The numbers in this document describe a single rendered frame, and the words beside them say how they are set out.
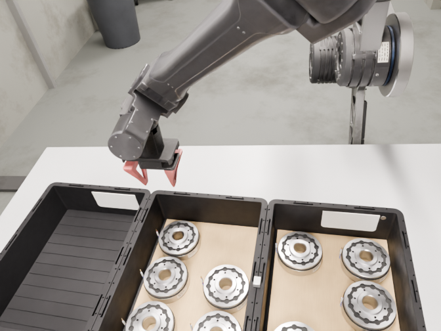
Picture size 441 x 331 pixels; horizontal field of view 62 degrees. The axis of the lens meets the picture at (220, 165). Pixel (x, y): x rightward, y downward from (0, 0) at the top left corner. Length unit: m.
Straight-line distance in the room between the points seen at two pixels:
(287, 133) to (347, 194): 1.37
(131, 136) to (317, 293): 0.53
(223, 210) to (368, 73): 0.48
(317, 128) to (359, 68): 1.67
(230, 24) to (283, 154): 1.01
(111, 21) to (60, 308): 3.27
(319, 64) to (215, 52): 1.05
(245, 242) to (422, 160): 0.72
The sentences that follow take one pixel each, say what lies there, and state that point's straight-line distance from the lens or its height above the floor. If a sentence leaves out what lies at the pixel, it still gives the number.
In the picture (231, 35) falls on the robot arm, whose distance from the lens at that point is 0.38.
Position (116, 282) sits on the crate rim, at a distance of 0.83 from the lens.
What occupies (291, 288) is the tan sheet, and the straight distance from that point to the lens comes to 0.88.
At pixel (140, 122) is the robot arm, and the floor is 1.27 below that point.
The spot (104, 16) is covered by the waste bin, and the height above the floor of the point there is 0.35.
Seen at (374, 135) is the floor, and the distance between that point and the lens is 2.60.
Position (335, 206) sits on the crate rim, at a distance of 0.89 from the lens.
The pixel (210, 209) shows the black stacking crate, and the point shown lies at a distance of 0.94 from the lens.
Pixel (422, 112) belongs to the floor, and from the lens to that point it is 2.89.
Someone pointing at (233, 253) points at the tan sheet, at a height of 0.83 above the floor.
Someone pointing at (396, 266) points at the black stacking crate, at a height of 0.87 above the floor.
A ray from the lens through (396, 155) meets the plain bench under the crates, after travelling 1.40.
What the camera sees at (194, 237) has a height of 0.86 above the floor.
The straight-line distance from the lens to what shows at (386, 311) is 0.85.
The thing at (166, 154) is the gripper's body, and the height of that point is 1.16.
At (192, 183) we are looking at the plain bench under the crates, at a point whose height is 0.70.
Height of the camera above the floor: 1.61
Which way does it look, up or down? 43 degrees down
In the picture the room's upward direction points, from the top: 8 degrees counter-clockwise
